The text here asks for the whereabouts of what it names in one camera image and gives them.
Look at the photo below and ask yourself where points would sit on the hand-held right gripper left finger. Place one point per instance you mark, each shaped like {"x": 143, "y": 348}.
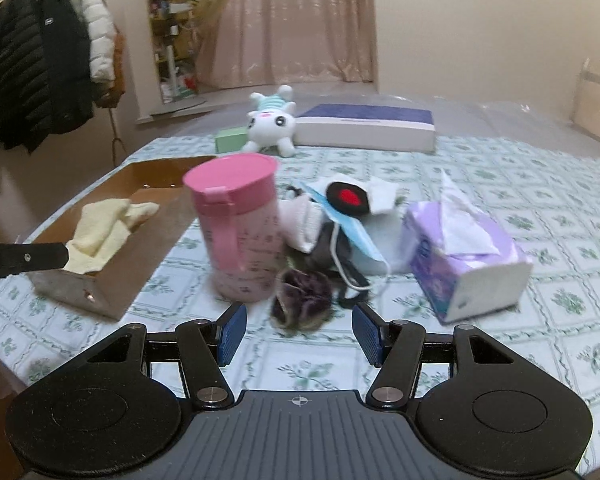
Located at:
{"x": 233, "y": 332}

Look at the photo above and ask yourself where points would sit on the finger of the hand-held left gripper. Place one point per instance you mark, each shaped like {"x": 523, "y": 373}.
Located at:
{"x": 35, "y": 257}

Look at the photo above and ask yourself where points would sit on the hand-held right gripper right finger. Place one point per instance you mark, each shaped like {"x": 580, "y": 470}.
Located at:
{"x": 367, "y": 332}

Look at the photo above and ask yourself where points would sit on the yellow towel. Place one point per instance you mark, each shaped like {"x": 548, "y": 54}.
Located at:
{"x": 100, "y": 230}

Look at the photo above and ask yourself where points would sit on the blue face mask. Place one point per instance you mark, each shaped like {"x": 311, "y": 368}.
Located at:
{"x": 360, "y": 240}

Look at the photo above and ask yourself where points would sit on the brown cardboard box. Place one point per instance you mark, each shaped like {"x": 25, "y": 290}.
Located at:
{"x": 150, "y": 255}

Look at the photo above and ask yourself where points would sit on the pale pink white cloth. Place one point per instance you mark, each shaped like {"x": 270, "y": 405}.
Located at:
{"x": 302, "y": 220}

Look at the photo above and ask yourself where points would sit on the pink lidded cup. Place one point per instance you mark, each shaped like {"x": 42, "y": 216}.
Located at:
{"x": 245, "y": 240}

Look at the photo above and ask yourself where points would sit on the purple tissue pack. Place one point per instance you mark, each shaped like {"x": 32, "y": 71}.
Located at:
{"x": 480, "y": 280}

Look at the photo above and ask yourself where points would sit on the metal coat rack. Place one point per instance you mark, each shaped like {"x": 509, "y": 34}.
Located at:
{"x": 114, "y": 135}

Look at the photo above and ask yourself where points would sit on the black puffer jacket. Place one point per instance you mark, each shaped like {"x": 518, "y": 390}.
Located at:
{"x": 65, "y": 70}
{"x": 10, "y": 75}

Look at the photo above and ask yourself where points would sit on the green box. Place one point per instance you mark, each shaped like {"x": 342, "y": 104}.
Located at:
{"x": 230, "y": 139}

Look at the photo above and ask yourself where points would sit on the blue and white flat box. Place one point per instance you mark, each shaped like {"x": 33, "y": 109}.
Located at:
{"x": 365, "y": 132}

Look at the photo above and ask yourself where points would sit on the brown jacket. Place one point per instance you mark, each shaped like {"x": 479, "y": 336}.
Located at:
{"x": 119, "y": 70}

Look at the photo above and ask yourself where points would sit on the white plush toy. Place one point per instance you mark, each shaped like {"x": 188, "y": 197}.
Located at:
{"x": 270, "y": 125}

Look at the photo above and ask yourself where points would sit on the white puffer jacket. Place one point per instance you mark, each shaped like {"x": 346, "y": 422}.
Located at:
{"x": 100, "y": 35}

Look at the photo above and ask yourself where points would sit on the white pole stand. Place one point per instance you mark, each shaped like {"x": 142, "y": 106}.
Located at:
{"x": 173, "y": 60}

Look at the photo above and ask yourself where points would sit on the wooden shelf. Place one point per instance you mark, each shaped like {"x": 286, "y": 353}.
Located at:
{"x": 162, "y": 30}

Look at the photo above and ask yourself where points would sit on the beige curtain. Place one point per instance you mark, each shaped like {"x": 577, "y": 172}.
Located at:
{"x": 290, "y": 20}

